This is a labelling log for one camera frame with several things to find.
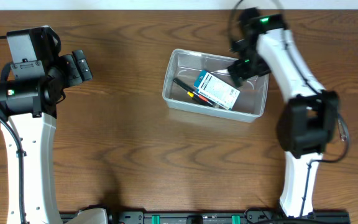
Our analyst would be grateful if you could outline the silver combination wrench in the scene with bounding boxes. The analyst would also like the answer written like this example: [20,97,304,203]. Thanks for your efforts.
[337,119,347,141]

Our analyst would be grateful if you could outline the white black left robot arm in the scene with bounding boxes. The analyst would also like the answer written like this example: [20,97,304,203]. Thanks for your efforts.
[0,26,109,223]

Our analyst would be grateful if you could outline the yellow black small screwdriver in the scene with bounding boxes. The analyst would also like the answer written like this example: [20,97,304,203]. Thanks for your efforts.
[187,91,209,106]

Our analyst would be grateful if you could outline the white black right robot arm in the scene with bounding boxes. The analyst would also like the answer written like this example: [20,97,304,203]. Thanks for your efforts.
[227,7,340,218]

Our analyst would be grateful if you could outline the blue white packaged tool card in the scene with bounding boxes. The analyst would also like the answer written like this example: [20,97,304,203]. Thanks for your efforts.
[193,70,240,110]

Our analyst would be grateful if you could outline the black handled metal tool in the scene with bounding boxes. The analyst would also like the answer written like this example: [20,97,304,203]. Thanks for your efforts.
[173,78,219,108]

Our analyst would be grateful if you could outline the clear plastic container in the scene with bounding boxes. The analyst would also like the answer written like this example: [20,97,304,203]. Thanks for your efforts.
[162,49,269,123]

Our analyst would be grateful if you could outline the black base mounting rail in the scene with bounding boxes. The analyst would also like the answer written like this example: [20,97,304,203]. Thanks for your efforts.
[108,208,351,224]

